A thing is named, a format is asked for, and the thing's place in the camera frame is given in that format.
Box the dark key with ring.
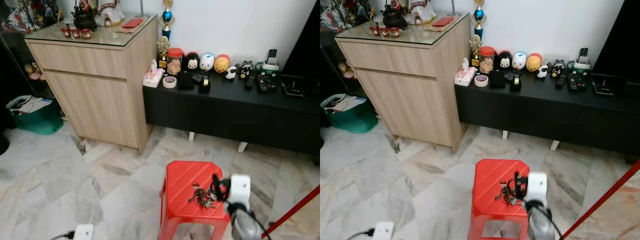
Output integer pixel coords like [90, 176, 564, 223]
[495, 181, 512, 201]
[188, 184, 206, 203]

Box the red plastic stool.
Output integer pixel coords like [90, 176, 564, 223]
[158, 160, 232, 240]
[468, 159, 531, 240]

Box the black low console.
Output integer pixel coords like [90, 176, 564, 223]
[453, 71, 640, 160]
[142, 74, 321, 156]

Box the marble folding table red rim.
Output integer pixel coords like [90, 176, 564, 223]
[261, 184, 321, 240]
[559, 159, 640, 240]

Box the black pouch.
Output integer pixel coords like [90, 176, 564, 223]
[177, 70, 195, 91]
[489, 69, 507, 90]

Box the black tray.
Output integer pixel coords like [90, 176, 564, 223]
[281, 82, 306, 98]
[592, 80, 616, 97]

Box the white pink tissue box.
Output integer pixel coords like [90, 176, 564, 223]
[142, 59, 165, 89]
[453, 58, 477, 87]

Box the orange bear plush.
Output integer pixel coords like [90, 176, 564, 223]
[214, 54, 231, 74]
[526, 52, 543, 73]

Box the white round plush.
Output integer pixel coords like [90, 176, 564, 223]
[512, 51, 528, 71]
[199, 52, 216, 72]

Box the clear jar red lid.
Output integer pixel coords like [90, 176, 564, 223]
[166, 47, 184, 76]
[479, 46, 496, 75]

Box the small gold trophy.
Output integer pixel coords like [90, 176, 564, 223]
[469, 34, 483, 68]
[157, 36, 171, 70]

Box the green bag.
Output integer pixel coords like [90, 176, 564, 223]
[5, 94, 65, 136]
[320, 93, 380, 134]

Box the light wooden cabinet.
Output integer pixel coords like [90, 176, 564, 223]
[24, 14, 159, 155]
[334, 13, 471, 154]

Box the tall blue gold trophy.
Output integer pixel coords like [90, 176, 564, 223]
[472, 0, 487, 40]
[160, 0, 175, 41]

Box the dark glass display shelf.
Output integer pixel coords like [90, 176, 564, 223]
[0, 0, 71, 101]
[320, 0, 382, 99]

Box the flat wooden tray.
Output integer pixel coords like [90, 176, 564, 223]
[425, 15, 461, 33]
[113, 17, 150, 35]

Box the white robed figurine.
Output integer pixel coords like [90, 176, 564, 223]
[407, 0, 437, 26]
[94, 0, 126, 27]

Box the black teapot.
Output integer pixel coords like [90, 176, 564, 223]
[71, 0, 99, 31]
[382, 0, 409, 30]

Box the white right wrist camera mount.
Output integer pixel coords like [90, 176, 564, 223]
[526, 172, 549, 209]
[228, 174, 251, 211]

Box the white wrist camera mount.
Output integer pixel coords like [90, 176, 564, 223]
[526, 172, 549, 209]
[73, 224, 95, 240]
[372, 221, 395, 240]
[228, 174, 251, 211]

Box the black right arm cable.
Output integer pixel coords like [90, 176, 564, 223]
[248, 207, 273, 240]
[546, 207, 564, 240]

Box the cordless phone on cradle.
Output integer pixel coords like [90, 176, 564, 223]
[255, 48, 281, 77]
[567, 47, 593, 74]

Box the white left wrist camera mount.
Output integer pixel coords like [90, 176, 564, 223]
[372, 221, 395, 240]
[73, 224, 95, 240]

